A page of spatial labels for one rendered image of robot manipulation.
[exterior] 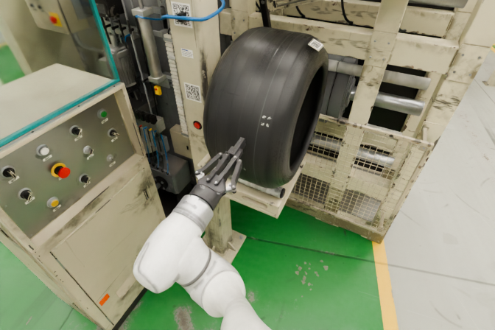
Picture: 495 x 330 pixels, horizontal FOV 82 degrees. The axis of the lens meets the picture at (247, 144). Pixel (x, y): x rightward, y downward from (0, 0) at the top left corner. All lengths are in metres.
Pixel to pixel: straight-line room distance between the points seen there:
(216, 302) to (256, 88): 0.55
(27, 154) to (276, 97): 0.79
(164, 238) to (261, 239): 1.48
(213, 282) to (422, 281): 1.72
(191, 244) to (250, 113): 0.39
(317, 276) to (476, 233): 1.23
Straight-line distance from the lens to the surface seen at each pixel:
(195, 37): 1.04
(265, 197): 1.19
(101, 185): 1.33
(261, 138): 0.83
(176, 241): 0.65
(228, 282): 0.69
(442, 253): 2.42
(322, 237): 2.16
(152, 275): 0.65
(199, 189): 0.71
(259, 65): 0.86
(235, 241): 2.07
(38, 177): 1.17
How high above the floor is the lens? 1.78
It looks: 40 degrees down
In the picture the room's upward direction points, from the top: straight up
